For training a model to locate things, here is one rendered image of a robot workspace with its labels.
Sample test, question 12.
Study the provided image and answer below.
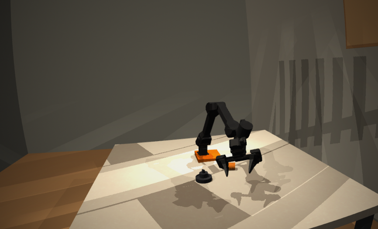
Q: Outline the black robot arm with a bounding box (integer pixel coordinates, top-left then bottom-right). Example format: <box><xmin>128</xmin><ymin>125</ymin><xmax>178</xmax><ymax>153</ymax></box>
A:
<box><xmin>196</xmin><ymin>102</ymin><xmax>253</xmax><ymax>156</ymax></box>

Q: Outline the orange knob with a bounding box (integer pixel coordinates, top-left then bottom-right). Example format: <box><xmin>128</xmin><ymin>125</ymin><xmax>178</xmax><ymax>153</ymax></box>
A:
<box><xmin>228</xmin><ymin>163</ymin><xmax>235</xmax><ymax>170</ymax></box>

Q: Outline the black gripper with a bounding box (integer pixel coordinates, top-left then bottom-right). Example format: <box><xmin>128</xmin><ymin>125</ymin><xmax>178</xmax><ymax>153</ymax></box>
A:
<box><xmin>216</xmin><ymin>146</ymin><xmax>262</xmax><ymax>177</ymax></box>

